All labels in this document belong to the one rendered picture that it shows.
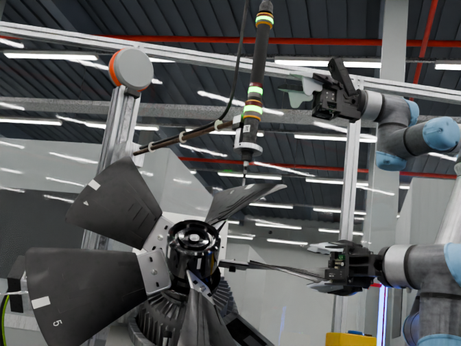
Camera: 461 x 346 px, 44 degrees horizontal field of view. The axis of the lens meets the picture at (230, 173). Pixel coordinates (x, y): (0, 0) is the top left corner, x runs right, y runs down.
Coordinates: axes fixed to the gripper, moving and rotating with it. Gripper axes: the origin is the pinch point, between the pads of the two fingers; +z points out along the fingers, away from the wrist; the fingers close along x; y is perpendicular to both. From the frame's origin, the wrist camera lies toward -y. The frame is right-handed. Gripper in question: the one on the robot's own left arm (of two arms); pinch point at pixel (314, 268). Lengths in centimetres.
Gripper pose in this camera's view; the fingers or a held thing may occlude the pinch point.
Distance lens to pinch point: 119.4
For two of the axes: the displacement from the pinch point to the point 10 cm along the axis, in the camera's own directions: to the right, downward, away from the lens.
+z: -6.5, 1.2, 7.5
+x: -0.5, 9.8, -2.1
